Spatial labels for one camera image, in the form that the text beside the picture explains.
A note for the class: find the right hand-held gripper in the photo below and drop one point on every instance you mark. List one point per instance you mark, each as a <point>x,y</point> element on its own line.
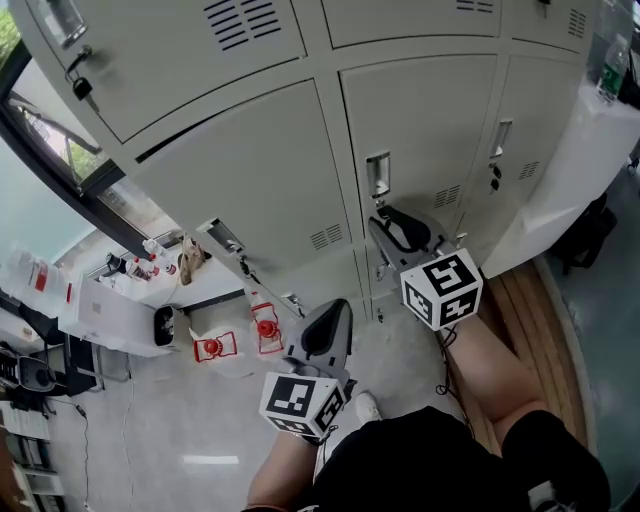
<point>445,290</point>

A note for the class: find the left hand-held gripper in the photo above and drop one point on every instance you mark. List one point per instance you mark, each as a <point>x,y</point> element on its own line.
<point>295,397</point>

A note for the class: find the grey metal locker cabinet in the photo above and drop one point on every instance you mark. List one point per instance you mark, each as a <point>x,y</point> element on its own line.
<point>250,175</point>

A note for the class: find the person's left forearm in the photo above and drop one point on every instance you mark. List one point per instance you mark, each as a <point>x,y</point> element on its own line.
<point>280,475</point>

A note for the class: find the person's right forearm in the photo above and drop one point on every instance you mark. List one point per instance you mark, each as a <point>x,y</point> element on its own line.
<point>490,370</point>

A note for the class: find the white side cabinet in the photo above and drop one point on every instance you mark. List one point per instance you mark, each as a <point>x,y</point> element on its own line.
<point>565,175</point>

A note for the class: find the person's white left shoe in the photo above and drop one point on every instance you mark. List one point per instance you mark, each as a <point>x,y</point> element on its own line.
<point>367,407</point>

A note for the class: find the wooden floor platform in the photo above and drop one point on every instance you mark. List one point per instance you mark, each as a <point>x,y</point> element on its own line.
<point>525,310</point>

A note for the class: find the beige cloth bag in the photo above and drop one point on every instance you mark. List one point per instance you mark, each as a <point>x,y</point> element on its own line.
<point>190,260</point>

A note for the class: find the small white waste bin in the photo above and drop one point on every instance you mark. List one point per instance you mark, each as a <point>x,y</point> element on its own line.
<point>164,325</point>

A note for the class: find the person's black clothing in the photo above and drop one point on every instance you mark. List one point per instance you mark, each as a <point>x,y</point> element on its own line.
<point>425,465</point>

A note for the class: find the clear bottle red label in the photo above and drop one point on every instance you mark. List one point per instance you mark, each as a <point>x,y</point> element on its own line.
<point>140,271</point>
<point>167,267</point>
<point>151,247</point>

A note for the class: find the black backpack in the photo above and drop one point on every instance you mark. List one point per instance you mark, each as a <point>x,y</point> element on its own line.
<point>585,230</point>

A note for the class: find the black flask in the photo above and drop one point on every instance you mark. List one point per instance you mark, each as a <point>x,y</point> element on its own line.
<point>116,262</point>

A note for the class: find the black metal stand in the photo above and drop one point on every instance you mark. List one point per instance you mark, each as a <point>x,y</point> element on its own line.
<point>82,365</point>

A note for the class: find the green label water bottle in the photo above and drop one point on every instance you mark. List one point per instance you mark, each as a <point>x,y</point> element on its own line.
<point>612,70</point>

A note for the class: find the clear water jug red label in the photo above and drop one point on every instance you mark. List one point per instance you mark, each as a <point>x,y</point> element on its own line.
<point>35,280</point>

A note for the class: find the shelf with files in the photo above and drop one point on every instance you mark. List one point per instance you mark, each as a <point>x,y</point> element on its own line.
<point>25,450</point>

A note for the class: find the black window frame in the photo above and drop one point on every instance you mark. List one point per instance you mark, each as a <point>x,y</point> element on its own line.
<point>75,190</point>

